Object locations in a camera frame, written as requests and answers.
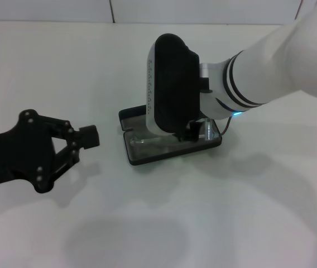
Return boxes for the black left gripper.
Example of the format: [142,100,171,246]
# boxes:
[0,109,101,194]

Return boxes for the clear white glasses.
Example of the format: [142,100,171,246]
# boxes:
[129,118,218,146]

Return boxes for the black glasses case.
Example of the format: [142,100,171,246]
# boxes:
[118,104,222,167]

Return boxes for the dark right gripper cable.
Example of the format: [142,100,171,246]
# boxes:
[221,114,236,136]

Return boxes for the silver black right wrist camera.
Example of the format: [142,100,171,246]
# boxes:
[146,33,201,136]

